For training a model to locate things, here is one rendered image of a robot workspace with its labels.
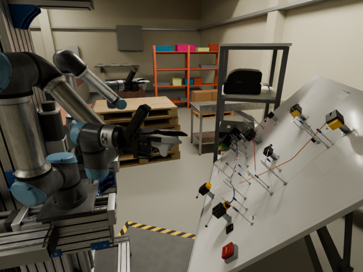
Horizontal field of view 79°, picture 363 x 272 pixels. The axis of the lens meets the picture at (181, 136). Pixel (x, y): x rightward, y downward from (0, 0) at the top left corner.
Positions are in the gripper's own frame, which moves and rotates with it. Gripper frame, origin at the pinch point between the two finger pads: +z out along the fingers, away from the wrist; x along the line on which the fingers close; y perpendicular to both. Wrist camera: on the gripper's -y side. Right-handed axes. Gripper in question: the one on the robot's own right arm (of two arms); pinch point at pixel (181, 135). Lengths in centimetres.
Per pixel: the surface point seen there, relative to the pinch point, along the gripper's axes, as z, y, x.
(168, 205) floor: -50, 135, -176
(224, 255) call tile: 16, 47, -10
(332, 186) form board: 47, 15, -11
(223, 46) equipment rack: 5, -42, -117
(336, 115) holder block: 51, -5, -27
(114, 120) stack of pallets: -153, 46, -236
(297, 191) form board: 40, 22, -20
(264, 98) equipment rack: 40, -4, -126
